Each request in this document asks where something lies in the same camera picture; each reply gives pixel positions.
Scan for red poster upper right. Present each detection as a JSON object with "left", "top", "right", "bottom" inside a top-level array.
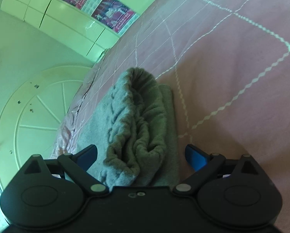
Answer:
[{"left": 91, "top": 0, "right": 139, "bottom": 36}]

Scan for glossy cream wardrobe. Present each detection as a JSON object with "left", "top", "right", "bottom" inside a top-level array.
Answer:
[{"left": 0, "top": 0, "right": 155, "bottom": 62}]

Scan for grey pants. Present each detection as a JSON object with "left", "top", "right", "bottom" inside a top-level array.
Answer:
[{"left": 77, "top": 68, "right": 180, "bottom": 188}]

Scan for cream curved headboard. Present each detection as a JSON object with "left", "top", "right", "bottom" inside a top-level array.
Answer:
[{"left": 0, "top": 65, "right": 90, "bottom": 189}]

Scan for pink checked bed sheet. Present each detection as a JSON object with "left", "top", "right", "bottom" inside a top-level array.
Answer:
[{"left": 49, "top": 0, "right": 290, "bottom": 199}]

